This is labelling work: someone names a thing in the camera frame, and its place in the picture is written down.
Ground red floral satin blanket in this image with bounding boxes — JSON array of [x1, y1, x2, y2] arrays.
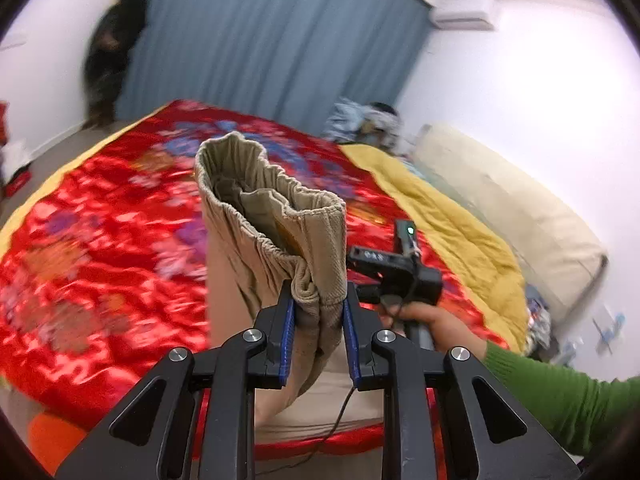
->
[[0, 100, 511, 480]]

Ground white air conditioner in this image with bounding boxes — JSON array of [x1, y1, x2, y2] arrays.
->
[[431, 0, 497, 31]]

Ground person's right hand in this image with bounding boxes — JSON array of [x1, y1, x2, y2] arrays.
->
[[378, 304, 488, 361]]

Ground dark hanging clothes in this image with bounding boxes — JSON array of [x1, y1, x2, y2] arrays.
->
[[82, 0, 153, 128]]

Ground blue patterned clutter pile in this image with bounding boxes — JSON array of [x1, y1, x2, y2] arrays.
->
[[525, 285, 553, 361]]

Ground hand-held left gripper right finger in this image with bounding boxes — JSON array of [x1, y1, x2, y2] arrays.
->
[[342, 282, 581, 480]]

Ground orange fabric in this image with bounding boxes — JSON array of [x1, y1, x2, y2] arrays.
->
[[27, 412, 96, 476]]

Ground beige pants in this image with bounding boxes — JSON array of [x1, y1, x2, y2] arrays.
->
[[194, 131, 386, 443]]

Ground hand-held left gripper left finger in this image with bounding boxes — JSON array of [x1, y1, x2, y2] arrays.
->
[[54, 280, 301, 480]]

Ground blue curtain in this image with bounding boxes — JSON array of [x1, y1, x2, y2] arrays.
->
[[114, 0, 433, 136]]

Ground person's right forearm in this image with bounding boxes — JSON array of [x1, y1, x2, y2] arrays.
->
[[482, 341, 640, 456]]

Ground black cable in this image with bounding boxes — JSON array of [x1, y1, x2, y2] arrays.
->
[[254, 387, 357, 477]]

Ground yellow blanket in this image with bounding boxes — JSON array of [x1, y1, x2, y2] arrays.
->
[[340, 142, 531, 353]]

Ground pile of clothes by curtain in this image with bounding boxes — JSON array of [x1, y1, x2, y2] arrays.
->
[[322, 97, 373, 143]]

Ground cream pillow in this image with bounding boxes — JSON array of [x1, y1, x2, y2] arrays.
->
[[412, 124, 608, 311]]

